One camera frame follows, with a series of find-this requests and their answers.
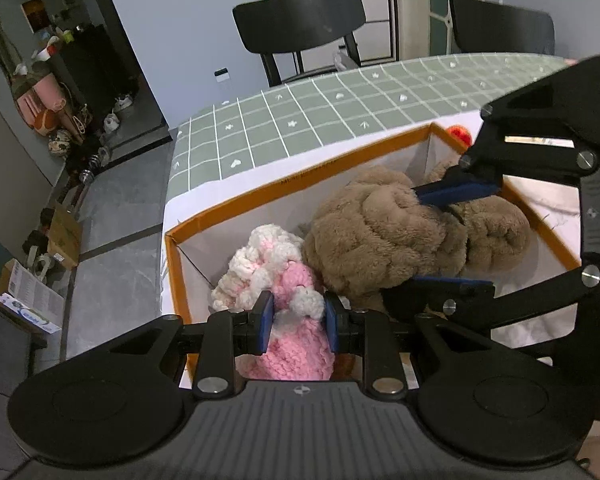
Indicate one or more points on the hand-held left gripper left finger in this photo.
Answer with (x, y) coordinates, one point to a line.
(264, 322)

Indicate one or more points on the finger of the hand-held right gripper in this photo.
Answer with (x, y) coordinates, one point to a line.
(460, 194)
(455, 287)

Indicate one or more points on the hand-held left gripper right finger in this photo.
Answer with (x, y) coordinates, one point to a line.
(331, 325)

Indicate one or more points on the pink white knitted toy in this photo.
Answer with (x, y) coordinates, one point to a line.
(300, 355)

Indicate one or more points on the orange knitted ball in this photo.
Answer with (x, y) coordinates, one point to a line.
(457, 135)

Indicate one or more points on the brown plush toy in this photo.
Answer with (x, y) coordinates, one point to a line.
(370, 240)

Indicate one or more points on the orange cardboard box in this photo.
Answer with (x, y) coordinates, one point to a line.
(240, 220)

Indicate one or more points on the green checked tablecloth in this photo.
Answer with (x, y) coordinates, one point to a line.
(330, 110)

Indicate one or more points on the black chair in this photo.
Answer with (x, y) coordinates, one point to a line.
(500, 25)
(300, 20)

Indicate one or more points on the white glass door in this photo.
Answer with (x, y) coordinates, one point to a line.
(430, 5)

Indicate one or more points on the white vanity cabinet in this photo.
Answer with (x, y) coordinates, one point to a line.
(375, 10)

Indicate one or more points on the brown cardboard carton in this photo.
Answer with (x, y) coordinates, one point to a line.
(65, 235)

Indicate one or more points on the dumbbell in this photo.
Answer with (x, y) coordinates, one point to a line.
(94, 162)

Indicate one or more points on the cardboard boxes on floor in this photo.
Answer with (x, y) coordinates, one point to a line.
(30, 295)

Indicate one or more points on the white shoe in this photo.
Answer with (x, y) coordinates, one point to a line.
(111, 122)
(124, 102)

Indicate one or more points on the patterned ball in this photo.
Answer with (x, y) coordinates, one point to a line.
(60, 141)

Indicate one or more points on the dark shoe cabinet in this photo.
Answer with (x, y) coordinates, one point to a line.
(105, 75)

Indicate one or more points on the basketball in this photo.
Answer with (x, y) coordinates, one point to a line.
(47, 122)

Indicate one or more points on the pink hanging bag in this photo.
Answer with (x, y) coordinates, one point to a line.
(37, 100)

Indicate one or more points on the small orange picture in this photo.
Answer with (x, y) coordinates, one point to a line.
(34, 14)

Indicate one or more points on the wall socket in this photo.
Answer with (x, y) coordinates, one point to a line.
(221, 79)

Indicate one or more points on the wavy wall mirror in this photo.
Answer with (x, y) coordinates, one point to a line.
(0, 45)

